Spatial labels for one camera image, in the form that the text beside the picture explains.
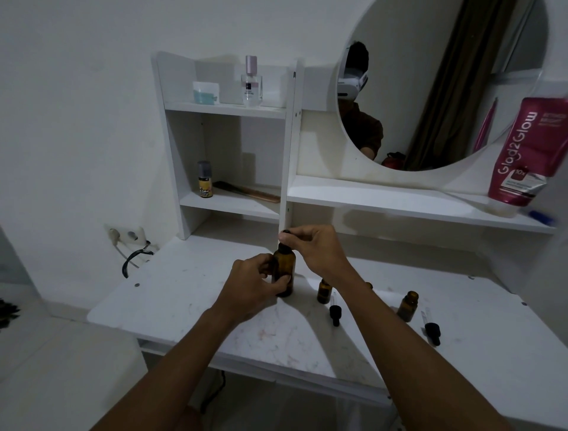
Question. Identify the person's left hand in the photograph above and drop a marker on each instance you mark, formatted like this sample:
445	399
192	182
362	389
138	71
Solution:
246	293

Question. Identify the person's right hand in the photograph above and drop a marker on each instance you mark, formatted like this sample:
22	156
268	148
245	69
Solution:
321	253

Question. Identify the person's right thumb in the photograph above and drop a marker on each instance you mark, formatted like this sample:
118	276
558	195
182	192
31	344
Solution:
294	247

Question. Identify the person's left thumb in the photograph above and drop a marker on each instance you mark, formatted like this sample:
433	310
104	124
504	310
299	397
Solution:
278	287

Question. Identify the black dropper cap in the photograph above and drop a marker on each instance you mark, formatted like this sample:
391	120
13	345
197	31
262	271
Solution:
284	232

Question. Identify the large amber glass bottle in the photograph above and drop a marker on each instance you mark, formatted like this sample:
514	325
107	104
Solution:
284	267

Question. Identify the person's left forearm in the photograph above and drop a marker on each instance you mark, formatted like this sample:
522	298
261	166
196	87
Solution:
177	368

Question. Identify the person's right forearm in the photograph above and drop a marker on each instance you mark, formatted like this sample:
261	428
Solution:
408	355

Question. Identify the black dropper with glass pipette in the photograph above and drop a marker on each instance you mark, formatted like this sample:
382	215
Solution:
334	314
432	332

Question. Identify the brown wooden comb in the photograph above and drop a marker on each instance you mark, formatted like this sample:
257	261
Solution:
248	192

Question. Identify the white vanity table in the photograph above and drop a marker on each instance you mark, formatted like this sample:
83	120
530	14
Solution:
266	362

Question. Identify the small yellow bottle grey cap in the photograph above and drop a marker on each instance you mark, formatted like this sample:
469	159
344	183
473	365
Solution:
205	182

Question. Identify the white vanity shelf unit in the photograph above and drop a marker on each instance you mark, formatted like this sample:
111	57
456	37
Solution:
399	195

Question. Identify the clear perfume bottle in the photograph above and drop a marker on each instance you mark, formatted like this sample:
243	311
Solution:
251	86

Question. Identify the white jar with teal label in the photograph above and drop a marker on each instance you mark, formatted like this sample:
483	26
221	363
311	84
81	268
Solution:
206	93

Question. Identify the blue pen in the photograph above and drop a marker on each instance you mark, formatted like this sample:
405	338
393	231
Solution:
541	217

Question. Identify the pink cosmetic tube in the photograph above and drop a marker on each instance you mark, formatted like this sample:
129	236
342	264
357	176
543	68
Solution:
526	151

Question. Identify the dark object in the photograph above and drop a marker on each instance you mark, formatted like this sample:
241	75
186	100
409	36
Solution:
6	313

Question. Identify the white wall power socket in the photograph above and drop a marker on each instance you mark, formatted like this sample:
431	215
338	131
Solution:
131	234

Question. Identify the round wall mirror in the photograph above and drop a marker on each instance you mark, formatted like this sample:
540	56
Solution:
421	66

